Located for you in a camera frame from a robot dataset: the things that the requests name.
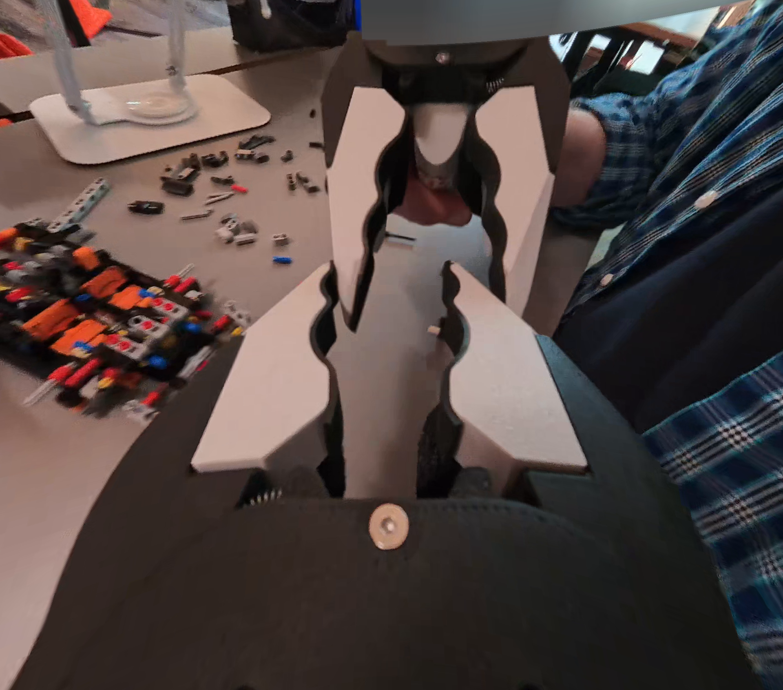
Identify white desk stand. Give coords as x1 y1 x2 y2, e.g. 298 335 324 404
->
0 0 271 164

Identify scattered loose lego pieces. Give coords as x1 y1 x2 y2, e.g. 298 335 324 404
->
127 133 328 265

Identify black and orange lego model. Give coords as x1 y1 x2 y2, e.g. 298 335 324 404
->
0 179 253 424

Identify person's dark garment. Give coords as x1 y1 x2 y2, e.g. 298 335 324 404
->
553 206 783 434

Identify person's right hand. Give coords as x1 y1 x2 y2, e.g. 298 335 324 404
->
396 175 473 228

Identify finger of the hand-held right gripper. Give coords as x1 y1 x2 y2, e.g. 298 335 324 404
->
326 86 409 332
468 87 556 319

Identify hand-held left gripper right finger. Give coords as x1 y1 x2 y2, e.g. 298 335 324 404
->
418 260 589 498

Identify person in plaid shirt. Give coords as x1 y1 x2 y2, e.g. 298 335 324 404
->
551 0 783 690

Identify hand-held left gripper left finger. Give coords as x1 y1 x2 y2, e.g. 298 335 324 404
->
191 262 346 498

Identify dark chair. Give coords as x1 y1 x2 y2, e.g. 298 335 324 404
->
553 26 692 97

